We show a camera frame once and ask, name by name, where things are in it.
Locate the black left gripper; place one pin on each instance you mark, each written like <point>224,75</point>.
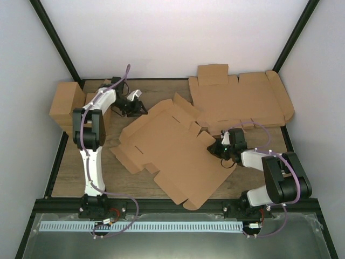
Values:
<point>134,110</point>

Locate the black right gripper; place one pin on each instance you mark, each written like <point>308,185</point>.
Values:
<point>215,151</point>

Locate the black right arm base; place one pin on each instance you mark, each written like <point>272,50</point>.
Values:
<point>240,209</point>

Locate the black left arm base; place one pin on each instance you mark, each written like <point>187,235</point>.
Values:
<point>101,207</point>

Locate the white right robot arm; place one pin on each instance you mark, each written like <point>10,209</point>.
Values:
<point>285,178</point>

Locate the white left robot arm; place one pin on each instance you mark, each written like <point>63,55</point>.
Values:
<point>89,130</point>

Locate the tilted small cardboard box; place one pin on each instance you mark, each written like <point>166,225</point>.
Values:
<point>106,83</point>

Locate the tall folded cardboard box stack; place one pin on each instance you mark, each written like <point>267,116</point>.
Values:
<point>68,96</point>

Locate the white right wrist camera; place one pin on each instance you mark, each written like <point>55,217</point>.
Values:
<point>225,136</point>

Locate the black left frame post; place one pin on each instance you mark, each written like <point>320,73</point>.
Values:
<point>52,33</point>

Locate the black frame post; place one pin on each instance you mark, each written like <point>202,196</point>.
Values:
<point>295,34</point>
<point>52,33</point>

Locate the light blue slotted cable duct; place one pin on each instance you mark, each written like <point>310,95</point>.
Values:
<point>143,227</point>

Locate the black right frame post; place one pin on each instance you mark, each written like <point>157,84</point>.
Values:
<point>295,34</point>

